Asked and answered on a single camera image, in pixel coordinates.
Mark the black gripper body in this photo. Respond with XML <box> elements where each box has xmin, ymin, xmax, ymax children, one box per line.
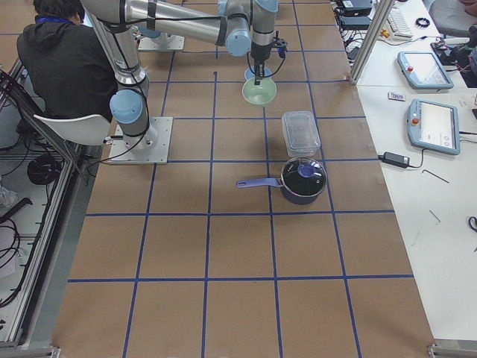
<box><xmin>251</xmin><ymin>44</ymin><xmax>287</xmax><ymax>84</ymax></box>

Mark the blue bowl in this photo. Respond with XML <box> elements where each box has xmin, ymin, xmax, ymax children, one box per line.
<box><xmin>244</xmin><ymin>65</ymin><xmax>274</xmax><ymax>81</ymax></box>

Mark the green bowl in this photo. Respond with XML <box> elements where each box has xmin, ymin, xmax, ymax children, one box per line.
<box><xmin>242</xmin><ymin>78</ymin><xmax>277</xmax><ymax>107</ymax></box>

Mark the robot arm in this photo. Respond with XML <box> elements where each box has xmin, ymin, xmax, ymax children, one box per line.
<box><xmin>81</xmin><ymin>1</ymin><xmax>287</xmax><ymax>151</ymax></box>

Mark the clear plastic food container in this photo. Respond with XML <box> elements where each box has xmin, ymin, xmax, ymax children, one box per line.
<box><xmin>282</xmin><ymin>111</ymin><xmax>320</xmax><ymax>157</ymax></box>

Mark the dark blue saucepan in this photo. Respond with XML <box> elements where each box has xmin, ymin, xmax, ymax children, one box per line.
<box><xmin>236</xmin><ymin>157</ymin><xmax>327</xmax><ymax>205</ymax></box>

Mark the white keyboard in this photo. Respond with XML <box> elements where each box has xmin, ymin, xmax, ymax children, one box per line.
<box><xmin>385</xmin><ymin>7</ymin><xmax>414</xmax><ymax>40</ymax></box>

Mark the teach pendant far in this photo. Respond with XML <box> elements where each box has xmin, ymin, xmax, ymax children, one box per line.
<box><xmin>397</xmin><ymin>51</ymin><xmax>454</xmax><ymax>90</ymax></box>

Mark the teach pendant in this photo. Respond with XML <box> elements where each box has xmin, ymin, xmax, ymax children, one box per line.
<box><xmin>397</xmin><ymin>51</ymin><xmax>454</xmax><ymax>90</ymax></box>
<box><xmin>407</xmin><ymin>99</ymin><xmax>461</xmax><ymax>155</ymax></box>

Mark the black power adapter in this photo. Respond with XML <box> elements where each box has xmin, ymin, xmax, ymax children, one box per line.
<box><xmin>378</xmin><ymin>151</ymin><xmax>410</xmax><ymax>169</ymax></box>

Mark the white chair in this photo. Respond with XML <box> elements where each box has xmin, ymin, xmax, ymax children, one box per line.
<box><xmin>34</xmin><ymin>114</ymin><xmax>110</xmax><ymax>145</ymax></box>

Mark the teach pendant near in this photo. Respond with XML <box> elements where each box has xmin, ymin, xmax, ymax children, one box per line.
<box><xmin>407</xmin><ymin>99</ymin><xmax>461</xmax><ymax>155</ymax></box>

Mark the person in black jacket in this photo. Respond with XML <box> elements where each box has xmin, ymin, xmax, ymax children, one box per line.
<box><xmin>16</xmin><ymin>1</ymin><xmax>118</xmax><ymax>121</ymax></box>

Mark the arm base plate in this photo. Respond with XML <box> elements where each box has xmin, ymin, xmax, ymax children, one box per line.
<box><xmin>107</xmin><ymin>116</ymin><xmax>173</xmax><ymax>165</ymax></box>
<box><xmin>138</xmin><ymin>33</ymin><xmax>185</xmax><ymax>52</ymax></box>

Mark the aluminium frame post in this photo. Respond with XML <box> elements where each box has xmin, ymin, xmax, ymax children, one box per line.
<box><xmin>349</xmin><ymin>0</ymin><xmax>394</xmax><ymax>85</ymax></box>

